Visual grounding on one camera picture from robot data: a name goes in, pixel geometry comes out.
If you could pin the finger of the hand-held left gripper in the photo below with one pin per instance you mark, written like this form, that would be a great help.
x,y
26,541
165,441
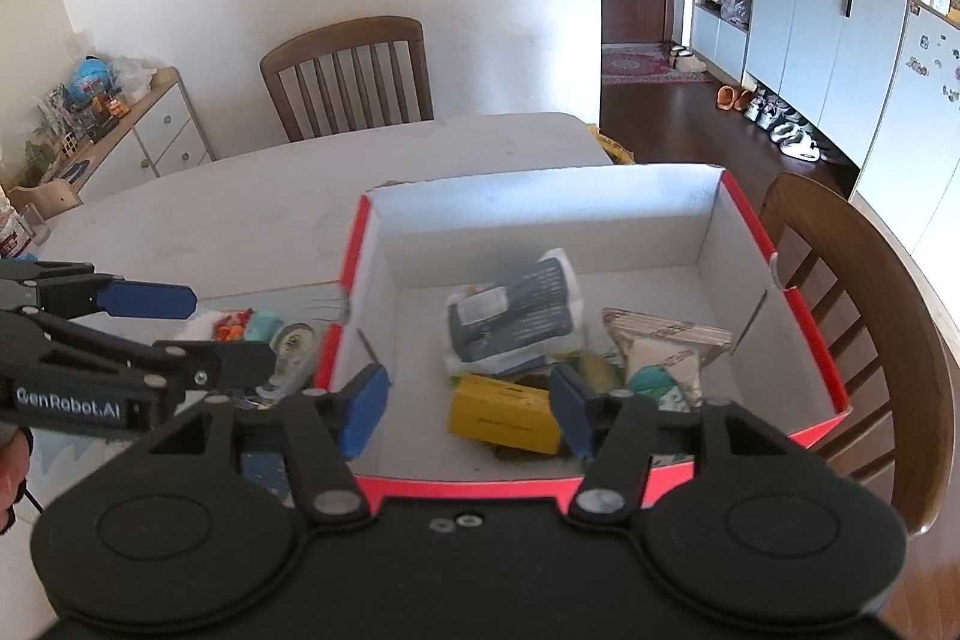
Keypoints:
x,y
146,300
232,364

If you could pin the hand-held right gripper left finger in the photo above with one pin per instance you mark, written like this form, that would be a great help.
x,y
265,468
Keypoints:
x,y
364,404

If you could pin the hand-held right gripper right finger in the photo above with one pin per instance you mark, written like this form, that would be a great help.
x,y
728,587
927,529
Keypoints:
x,y
570,407

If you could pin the orange toy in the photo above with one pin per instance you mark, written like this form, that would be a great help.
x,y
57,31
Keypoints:
x,y
229,326

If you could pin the teal round toy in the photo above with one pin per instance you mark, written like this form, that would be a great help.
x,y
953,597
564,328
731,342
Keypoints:
x,y
262,326

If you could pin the green and white tape dispenser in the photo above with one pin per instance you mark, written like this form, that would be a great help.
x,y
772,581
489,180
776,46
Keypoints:
x,y
292,347

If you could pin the yellow box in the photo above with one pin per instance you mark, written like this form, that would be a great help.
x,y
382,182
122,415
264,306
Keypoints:
x,y
499,419

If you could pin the green plush pouch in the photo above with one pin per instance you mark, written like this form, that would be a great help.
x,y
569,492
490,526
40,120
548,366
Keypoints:
x,y
656,385

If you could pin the silver snack packet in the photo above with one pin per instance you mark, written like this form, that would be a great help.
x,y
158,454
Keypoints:
x,y
660,347

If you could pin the dark blue tissue packet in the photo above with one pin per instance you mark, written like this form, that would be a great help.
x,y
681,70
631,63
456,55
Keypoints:
x,y
517,310

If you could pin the red shoe box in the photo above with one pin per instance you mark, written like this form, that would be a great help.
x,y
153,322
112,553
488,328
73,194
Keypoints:
x,y
540,220

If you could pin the person's left hand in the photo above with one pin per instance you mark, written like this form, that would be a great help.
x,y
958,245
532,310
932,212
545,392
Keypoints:
x,y
11,475

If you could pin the white plastic bag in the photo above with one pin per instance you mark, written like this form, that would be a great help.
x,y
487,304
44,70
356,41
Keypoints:
x,y
196,329

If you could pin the dark blue patterned booklet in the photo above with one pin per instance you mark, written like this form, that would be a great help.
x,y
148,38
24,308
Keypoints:
x,y
262,471

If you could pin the light wooden stool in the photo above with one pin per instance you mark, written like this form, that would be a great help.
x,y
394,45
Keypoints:
x,y
49,194

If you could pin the white printed container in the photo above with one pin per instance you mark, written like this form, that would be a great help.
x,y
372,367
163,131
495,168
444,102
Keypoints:
x,y
15,231

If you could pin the white sideboard with wooden top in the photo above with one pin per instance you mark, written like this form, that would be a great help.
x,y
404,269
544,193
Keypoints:
x,y
161,123

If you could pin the cluster of small toys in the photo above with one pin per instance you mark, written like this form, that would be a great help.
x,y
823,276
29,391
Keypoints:
x,y
75,119

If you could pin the crumpled clear plastic bag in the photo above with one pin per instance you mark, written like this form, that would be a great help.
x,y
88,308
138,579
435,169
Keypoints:
x,y
133,78

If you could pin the blue globe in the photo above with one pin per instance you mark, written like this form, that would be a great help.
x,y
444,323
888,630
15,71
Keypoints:
x,y
90,78

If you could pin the yellow patterned cloth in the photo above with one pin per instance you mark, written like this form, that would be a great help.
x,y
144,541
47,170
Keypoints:
x,y
613,149

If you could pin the slatted wooden chair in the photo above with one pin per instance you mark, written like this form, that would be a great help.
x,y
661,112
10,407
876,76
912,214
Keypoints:
x,y
337,40

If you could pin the round-backed wooden chair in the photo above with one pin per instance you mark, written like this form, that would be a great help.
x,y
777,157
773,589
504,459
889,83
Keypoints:
x,y
900,340

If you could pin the orange shoe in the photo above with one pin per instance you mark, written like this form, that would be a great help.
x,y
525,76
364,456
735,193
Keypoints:
x,y
724,99
742,100

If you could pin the red patterned rug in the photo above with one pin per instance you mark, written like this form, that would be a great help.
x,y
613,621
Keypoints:
x,y
637,64

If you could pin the row of white sneakers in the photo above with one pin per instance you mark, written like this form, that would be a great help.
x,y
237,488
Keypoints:
x,y
780,126

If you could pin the white slipper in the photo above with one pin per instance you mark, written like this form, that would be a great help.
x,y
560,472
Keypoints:
x,y
679,51
691,61

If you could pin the grey plastic bag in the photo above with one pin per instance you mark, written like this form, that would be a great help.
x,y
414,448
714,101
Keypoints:
x,y
739,10

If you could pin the large white wall cabinet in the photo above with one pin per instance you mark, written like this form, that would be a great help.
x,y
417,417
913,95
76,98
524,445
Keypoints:
x,y
810,33

